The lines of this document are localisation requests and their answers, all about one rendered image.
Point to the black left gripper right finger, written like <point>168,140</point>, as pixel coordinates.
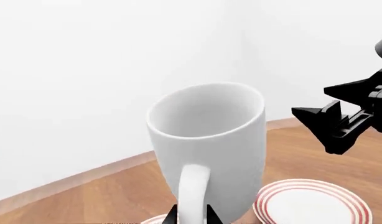
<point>213,217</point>

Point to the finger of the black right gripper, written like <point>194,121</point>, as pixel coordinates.
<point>318,126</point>
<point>349,92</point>

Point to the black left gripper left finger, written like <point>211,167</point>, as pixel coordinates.
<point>171,218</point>

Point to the white ceramic mug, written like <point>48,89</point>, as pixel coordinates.
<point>209,140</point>

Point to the white plate with red rings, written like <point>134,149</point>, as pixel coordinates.
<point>156,219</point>
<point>312,205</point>

